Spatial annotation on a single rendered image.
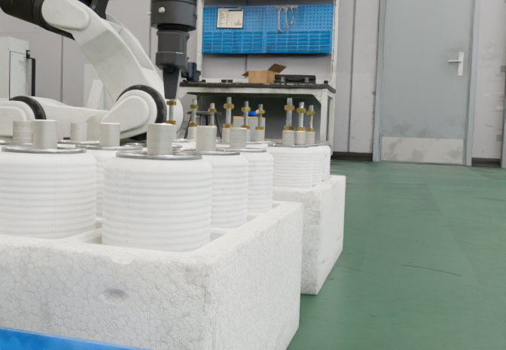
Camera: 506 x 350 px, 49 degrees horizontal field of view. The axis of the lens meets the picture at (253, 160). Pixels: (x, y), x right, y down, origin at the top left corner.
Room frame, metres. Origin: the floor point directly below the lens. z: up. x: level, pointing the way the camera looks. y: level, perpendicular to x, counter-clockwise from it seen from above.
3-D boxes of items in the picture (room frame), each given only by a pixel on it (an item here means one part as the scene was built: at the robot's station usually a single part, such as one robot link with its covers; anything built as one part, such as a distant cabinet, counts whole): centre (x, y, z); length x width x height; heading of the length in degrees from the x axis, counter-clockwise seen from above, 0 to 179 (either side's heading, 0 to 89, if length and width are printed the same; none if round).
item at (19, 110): (1.56, 0.66, 0.28); 0.21 x 0.20 x 0.13; 75
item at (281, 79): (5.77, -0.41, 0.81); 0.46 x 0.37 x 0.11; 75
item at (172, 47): (1.08, 0.17, 0.45); 0.13 x 0.10 x 0.12; 3
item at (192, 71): (5.72, 0.68, 0.87); 0.41 x 0.17 x 0.25; 165
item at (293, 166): (1.02, -0.06, 0.16); 0.10 x 0.10 x 0.18
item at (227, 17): (6.27, 0.31, 1.54); 0.32 x 0.02 x 0.25; 75
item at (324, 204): (1.17, 0.02, 0.09); 0.39 x 0.39 x 0.18; 75
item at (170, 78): (1.06, 0.16, 0.36); 0.03 x 0.02 x 0.06; 93
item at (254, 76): (5.95, -0.08, 0.87); 0.40 x 0.30 x 0.23; 61
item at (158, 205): (0.49, 0.08, 0.16); 0.10 x 0.10 x 0.18
